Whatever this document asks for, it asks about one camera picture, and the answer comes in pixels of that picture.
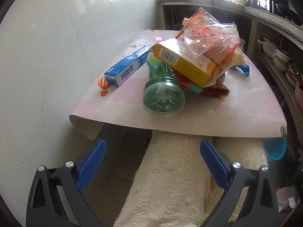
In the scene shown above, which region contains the pink printed table cover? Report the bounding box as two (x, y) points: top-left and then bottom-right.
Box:
(69, 29), (287, 140)

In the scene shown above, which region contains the blue candy wrapper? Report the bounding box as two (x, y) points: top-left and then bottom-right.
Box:
(231, 64), (251, 76)

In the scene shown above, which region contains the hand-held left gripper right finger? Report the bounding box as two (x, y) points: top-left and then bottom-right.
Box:
(199, 139), (280, 227)

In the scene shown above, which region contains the white plastic bag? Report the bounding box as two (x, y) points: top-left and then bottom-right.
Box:
(258, 38), (277, 58)

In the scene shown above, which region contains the clear red-printed snack bag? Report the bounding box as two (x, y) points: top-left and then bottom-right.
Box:
(175, 7), (244, 68)

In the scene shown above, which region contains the cream fleece blanket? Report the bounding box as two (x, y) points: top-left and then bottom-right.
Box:
(115, 130), (213, 227)

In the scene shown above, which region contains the green drink bottle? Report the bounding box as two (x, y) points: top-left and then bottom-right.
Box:
(142, 51), (186, 117)

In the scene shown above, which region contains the pale pink plastic bag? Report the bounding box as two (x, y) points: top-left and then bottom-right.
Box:
(276, 188), (299, 214)

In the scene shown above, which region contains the pink plastic basin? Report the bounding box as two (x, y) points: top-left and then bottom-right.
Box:
(295, 82), (303, 102)

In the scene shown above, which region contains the blue plastic basket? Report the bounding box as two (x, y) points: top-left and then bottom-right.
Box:
(263, 136), (287, 161)

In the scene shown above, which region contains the stack of white bowls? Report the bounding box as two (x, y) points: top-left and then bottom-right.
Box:
(273, 48), (291, 72)

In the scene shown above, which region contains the concrete kitchen counter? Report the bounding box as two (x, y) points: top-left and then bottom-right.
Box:
(157, 0), (303, 43)

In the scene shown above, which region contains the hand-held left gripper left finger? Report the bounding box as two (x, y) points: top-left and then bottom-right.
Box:
(26, 139), (107, 227)

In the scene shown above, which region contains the yellow cardboard box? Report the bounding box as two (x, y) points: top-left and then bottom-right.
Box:
(150, 38), (217, 88)

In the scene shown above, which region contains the metal shelf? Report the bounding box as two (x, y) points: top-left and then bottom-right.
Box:
(256, 52), (303, 128)

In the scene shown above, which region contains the black wok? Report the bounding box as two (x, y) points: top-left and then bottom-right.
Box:
(275, 3), (299, 23)

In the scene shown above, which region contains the red snack wrapper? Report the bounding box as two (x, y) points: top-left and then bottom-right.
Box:
(176, 72), (230, 101)

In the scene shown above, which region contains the blue toothpaste box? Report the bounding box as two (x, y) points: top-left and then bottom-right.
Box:
(104, 45), (153, 87)

